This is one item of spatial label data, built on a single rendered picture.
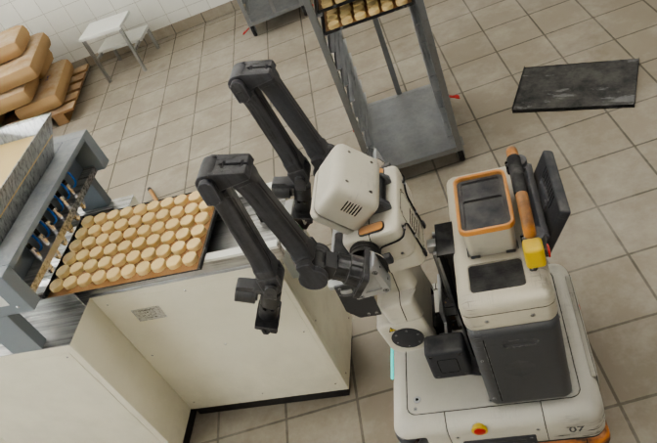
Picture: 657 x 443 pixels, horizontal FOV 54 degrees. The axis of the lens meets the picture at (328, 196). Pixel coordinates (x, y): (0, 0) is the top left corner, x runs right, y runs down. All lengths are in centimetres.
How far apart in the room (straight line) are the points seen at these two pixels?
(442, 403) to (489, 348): 39
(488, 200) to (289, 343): 93
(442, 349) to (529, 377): 26
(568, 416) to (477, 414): 27
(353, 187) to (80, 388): 128
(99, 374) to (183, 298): 38
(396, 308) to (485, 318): 33
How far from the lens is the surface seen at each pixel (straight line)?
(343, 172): 172
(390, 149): 343
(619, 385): 254
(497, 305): 176
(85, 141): 254
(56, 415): 272
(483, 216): 183
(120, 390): 248
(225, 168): 150
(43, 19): 658
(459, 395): 224
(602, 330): 267
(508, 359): 196
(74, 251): 250
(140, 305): 234
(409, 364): 235
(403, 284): 199
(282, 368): 251
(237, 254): 206
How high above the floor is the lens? 219
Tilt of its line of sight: 38 degrees down
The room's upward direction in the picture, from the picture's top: 25 degrees counter-clockwise
